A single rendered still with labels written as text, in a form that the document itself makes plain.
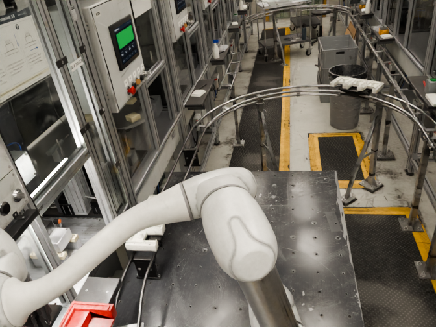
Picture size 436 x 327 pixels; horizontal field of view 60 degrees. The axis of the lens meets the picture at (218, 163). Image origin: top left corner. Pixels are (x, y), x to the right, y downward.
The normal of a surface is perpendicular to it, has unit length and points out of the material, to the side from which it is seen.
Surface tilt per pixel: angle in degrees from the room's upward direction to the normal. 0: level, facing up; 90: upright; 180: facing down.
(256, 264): 84
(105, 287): 0
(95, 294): 0
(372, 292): 0
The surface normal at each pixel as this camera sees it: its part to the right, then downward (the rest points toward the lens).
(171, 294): -0.11, -0.84
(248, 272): 0.23, 0.40
